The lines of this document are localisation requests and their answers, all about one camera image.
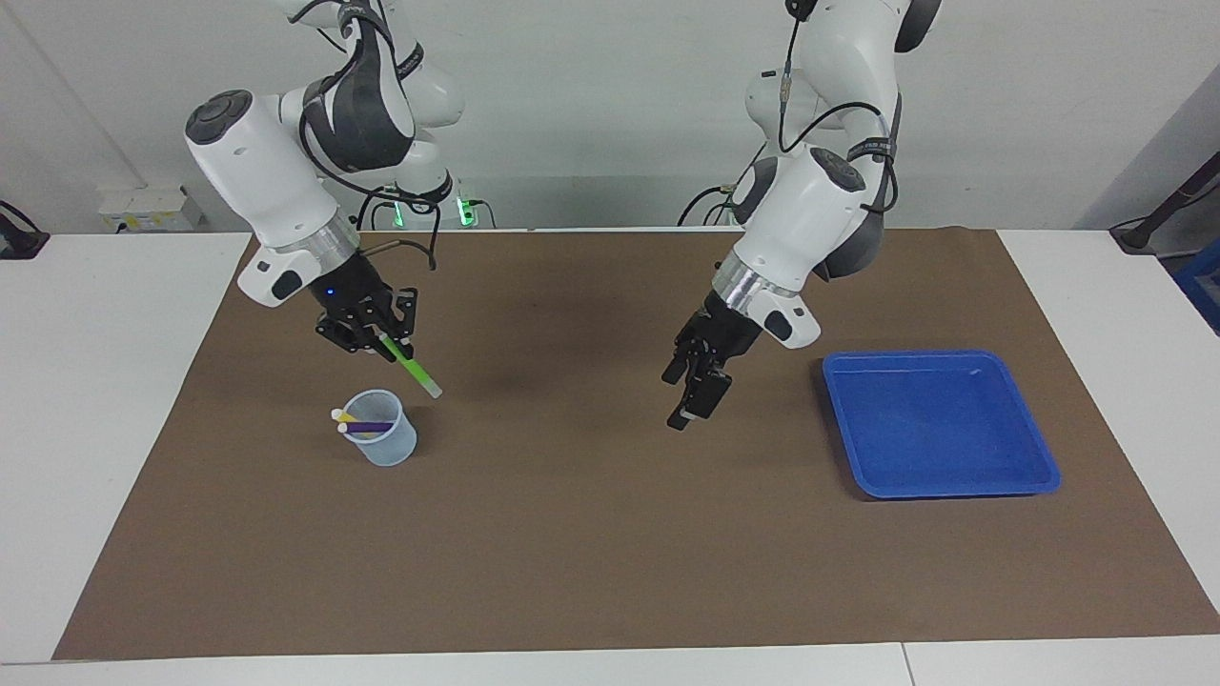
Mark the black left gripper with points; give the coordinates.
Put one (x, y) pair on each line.
(729, 329)

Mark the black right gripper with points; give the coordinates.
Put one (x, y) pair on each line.
(357, 291)

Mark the green pen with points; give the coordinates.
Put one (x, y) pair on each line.
(415, 370)

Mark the yellow pen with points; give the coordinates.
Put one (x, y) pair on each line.
(348, 416)

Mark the purple pen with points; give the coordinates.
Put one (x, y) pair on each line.
(372, 427)

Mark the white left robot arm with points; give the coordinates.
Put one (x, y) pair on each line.
(810, 210)

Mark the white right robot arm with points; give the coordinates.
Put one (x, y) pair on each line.
(276, 181)

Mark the translucent plastic cup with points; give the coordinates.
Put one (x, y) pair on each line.
(386, 450)

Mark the brown table mat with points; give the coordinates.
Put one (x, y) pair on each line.
(610, 534)

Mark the blue plastic tray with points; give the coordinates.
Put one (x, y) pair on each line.
(939, 429)

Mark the black stand pole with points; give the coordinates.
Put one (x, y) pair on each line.
(1172, 205)

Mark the blue crate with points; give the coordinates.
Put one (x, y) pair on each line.
(1203, 286)

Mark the white wall power strip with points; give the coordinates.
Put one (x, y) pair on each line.
(143, 208)

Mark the black clamp mount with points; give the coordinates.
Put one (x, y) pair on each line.
(19, 243)

